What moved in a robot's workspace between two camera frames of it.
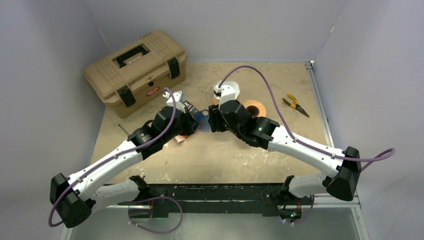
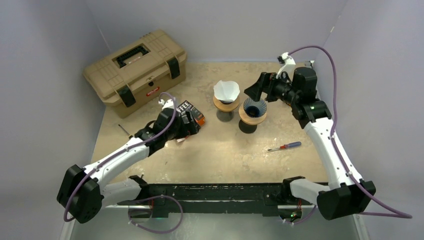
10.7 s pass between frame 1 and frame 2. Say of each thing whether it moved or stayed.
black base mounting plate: stayed
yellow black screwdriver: stayed
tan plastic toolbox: stayed
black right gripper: moved
